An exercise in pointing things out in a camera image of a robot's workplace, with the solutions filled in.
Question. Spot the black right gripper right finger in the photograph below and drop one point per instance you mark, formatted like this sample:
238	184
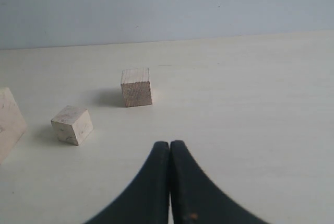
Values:
195	198

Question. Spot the large wooden cube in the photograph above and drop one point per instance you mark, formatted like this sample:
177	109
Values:
13	125

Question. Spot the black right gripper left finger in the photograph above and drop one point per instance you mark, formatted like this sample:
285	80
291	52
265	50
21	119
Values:
146	198

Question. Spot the medium wooden cube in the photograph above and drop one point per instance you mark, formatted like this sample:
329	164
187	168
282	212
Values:
136	87

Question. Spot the small wooden cube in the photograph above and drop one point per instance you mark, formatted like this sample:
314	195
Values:
72	125

